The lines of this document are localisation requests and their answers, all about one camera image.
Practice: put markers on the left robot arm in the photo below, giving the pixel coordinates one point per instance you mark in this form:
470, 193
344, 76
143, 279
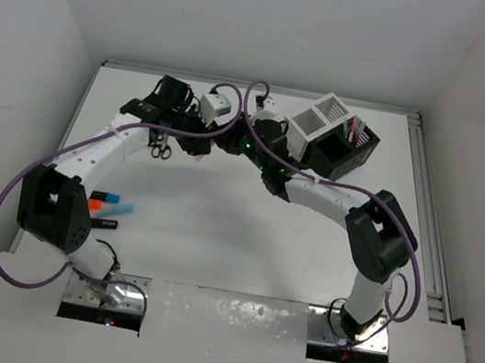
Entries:
53, 203

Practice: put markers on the pink highlighter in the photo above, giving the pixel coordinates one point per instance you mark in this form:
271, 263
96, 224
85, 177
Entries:
98, 223

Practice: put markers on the black slotted container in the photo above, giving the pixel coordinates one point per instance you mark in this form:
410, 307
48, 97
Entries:
333, 156

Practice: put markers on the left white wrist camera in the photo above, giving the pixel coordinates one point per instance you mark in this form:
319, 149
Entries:
212, 106

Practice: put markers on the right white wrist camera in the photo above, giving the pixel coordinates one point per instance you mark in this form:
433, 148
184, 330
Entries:
265, 108

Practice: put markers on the blue gel pen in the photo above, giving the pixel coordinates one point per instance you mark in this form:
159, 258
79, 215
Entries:
355, 129

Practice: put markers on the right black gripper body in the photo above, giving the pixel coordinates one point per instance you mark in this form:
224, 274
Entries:
241, 140

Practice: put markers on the pink gel pen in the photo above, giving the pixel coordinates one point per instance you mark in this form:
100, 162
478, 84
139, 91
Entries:
352, 127

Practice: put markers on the white slotted container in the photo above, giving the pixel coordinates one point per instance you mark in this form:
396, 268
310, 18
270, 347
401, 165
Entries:
311, 121

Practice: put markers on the black handled scissors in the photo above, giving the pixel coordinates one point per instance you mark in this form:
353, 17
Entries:
157, 145
165, 152

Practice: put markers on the orange highlighter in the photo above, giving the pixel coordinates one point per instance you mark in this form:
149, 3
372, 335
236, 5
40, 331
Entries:
94, 204

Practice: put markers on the orange gel pen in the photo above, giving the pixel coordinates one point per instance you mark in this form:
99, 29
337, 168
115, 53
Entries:
362, 135

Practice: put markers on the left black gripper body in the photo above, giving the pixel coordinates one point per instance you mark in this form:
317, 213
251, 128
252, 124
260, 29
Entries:
190, 121

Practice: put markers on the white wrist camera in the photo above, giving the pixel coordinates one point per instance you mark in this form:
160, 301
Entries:
265, 108
212, 106

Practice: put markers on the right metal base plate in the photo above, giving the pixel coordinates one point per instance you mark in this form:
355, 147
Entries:
324, 329

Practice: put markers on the dark blue highlighter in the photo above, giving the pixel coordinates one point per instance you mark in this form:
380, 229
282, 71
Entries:
105, 197

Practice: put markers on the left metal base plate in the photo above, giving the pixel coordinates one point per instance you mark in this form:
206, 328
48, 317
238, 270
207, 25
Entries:
125, 296

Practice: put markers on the metal base plate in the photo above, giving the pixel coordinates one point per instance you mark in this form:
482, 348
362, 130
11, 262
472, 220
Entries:
324, 329
125, 296

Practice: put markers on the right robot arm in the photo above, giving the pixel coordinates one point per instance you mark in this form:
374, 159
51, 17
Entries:
377, 229

